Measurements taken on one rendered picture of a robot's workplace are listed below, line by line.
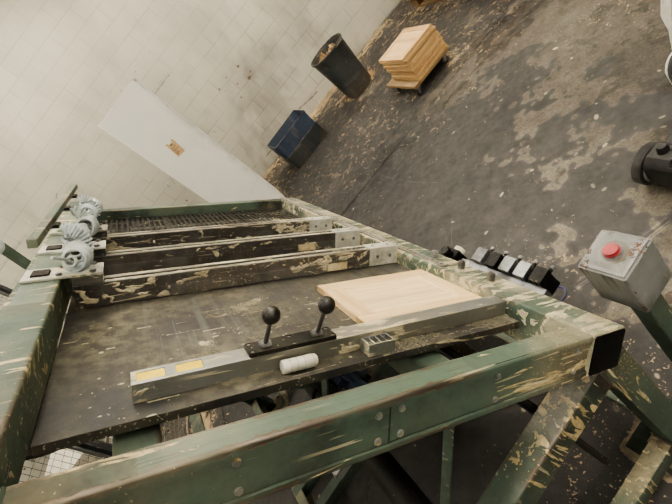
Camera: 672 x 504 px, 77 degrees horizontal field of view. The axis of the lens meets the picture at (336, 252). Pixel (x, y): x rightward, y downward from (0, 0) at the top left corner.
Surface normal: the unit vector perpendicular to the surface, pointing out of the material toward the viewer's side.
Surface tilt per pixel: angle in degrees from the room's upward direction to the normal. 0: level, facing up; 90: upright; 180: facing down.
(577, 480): 0
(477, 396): 90
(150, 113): 90
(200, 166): 90
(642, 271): 90
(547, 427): 0
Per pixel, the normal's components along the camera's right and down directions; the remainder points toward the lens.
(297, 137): 0.42, 0.30
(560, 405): -0.69, -0.52
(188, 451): 0.01, -0.96
